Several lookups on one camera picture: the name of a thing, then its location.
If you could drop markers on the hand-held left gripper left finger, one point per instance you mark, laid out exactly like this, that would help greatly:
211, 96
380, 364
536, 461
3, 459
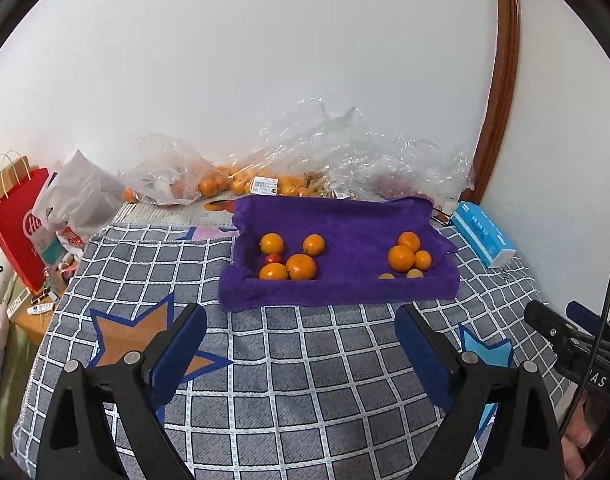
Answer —
177, 355

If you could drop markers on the white remote control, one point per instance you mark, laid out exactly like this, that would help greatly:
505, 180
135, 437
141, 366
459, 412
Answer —
21, 304

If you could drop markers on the white plastic bag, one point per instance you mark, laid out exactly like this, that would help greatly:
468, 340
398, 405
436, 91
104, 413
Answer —
80, 195

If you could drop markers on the green bed sheet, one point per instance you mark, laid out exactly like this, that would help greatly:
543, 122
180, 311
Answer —
15, 390

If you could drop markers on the labelled clear plastic bag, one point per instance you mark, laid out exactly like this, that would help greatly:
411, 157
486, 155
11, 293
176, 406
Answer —
265, 185

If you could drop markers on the printed bed sheet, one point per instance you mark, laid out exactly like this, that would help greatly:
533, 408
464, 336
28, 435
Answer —
185, 215

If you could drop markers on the large orange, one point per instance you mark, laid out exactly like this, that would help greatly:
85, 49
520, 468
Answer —
301, 266
401, 258

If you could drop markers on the wooden nightstand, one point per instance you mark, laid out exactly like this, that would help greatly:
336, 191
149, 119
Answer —
35, 325

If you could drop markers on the heap of tangerines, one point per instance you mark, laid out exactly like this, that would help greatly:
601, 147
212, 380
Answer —
207, 186
292, 187

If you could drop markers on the person's right hand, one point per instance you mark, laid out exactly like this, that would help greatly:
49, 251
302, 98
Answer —
577, 435

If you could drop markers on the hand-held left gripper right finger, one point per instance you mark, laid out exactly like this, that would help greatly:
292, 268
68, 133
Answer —
422, 355

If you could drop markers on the grey checked star blanket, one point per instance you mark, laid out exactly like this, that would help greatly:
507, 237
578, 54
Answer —
310, 360

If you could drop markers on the small yellow fruit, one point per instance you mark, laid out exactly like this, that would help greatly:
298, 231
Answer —
386, 276
414, 274

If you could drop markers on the large crumpled clear plastic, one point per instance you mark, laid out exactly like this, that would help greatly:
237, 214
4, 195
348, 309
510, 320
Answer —
385, 155

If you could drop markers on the red paper bag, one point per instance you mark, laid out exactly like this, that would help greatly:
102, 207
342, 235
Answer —
15, 245

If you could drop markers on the blue tissue box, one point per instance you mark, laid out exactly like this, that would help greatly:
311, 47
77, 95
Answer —
485, 235

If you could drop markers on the brown wooden door frame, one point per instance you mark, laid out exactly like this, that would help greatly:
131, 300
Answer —
505, 60

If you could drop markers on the red strawberry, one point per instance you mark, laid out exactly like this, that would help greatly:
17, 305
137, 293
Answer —
272, 258

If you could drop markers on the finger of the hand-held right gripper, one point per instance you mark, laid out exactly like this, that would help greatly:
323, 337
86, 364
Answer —
585, 316
550, 325

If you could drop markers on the purple towel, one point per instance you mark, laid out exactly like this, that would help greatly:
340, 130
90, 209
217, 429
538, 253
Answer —
350, 240

